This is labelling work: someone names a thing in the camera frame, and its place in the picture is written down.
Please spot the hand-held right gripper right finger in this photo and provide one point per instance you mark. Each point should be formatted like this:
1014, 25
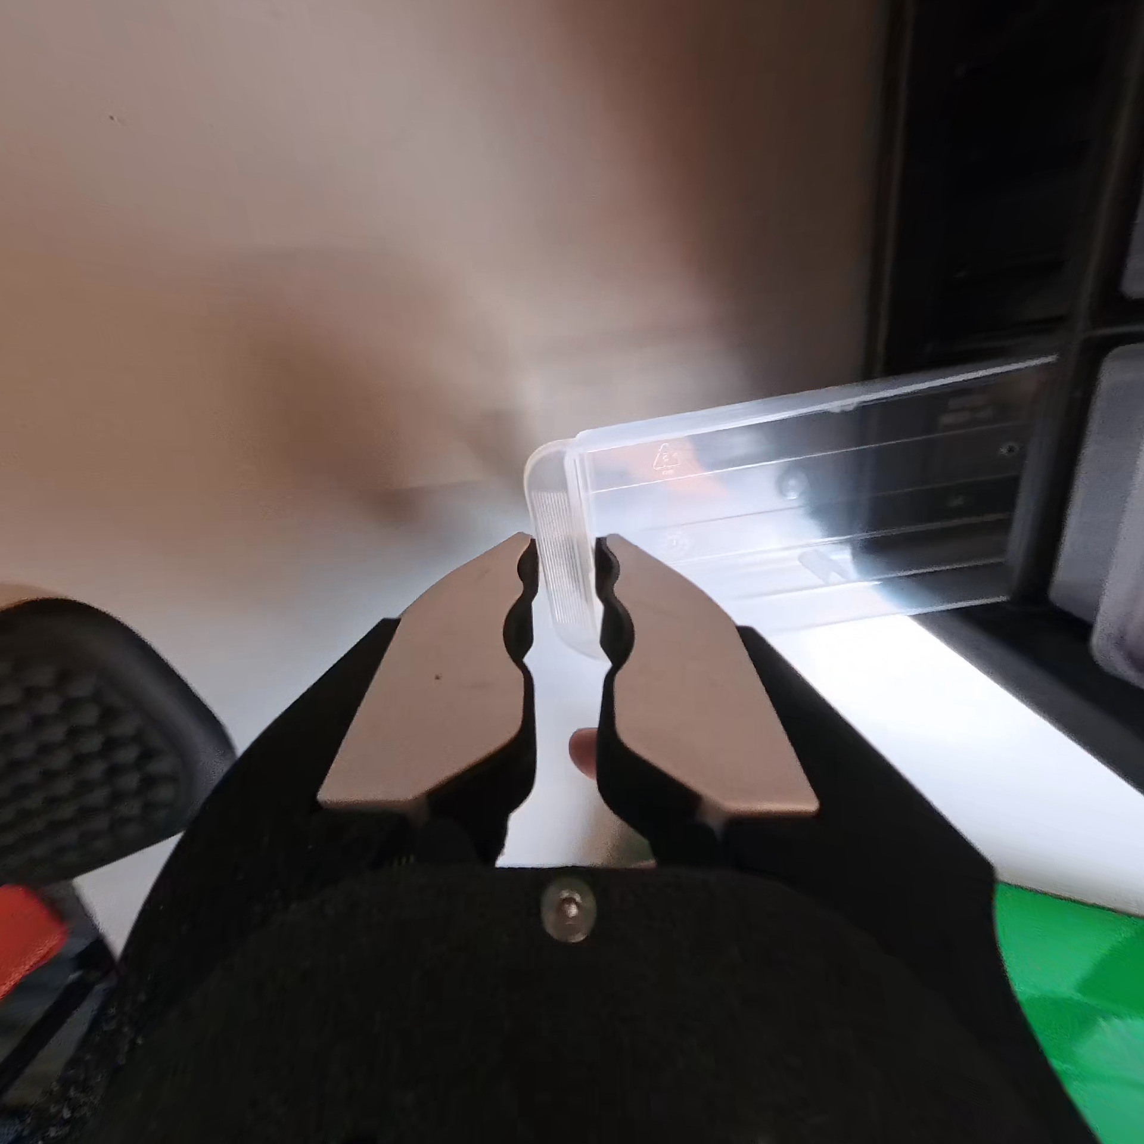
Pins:
706, 706

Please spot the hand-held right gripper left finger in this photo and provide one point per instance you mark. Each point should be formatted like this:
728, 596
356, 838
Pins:
430, 698

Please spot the clear plastic drawer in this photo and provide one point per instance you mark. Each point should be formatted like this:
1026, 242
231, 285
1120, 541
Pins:
804, 528

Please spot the green plastic bin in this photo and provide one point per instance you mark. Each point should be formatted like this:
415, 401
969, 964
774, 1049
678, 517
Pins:
1082, 1010

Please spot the black drawer cabinet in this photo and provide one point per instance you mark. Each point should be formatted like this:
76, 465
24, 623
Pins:
984, 134

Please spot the pale grey desk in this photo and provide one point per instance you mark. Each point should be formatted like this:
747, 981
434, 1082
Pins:
269, 269

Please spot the person's right hand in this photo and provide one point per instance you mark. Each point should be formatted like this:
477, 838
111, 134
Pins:
584, 755

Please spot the black honeycomb mesh object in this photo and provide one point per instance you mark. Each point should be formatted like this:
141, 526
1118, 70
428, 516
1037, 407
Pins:
89, 742

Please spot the red object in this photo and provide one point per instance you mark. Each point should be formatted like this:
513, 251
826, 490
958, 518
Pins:
27, 939

